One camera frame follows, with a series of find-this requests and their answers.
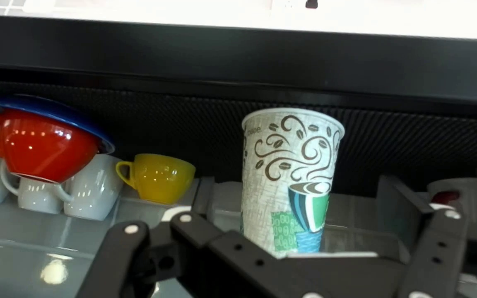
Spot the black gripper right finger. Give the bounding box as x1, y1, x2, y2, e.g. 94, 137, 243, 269
376, 175, 477, 298

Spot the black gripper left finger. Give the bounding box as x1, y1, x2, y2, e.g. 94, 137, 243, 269
74, 177, 306, 298

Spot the patterned paper cup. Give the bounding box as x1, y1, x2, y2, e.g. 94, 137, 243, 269
242, 107, 344, 256

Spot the yellow ceramic cup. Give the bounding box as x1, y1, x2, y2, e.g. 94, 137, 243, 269
114, 153, 195, 205

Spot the red ceramic cup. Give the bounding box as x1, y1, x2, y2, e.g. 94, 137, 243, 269
0, 109, 99, 182

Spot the blue bowl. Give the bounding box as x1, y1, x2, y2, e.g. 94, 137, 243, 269
0, 94, 116, 153

